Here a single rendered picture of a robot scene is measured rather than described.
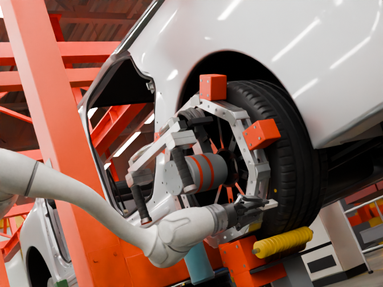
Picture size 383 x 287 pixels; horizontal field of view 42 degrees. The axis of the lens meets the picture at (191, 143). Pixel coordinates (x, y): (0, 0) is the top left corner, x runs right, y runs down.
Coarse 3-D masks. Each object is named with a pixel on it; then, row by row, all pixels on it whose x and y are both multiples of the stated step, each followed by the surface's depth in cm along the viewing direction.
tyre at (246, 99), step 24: (240, 96) 179; (264, 96) 178; (288, 96) 183; (288, 120) 173; (288, 144) 169; (288, 168) 167; (312, 168) 175; (288, 192) 168; (312, 192) 176; (264, 216) 176; (288, 216) 173; (312, 216) 184
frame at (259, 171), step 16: (224, 112) 175; (240, 112) 172; (240, 128) 169; (240, 144) 169; (256, 160) 166; (256, 176) 165; (256, 192) 167; (176, 208) 207; (256, 224) 173; (208, 240) 191; (224, 240) 183
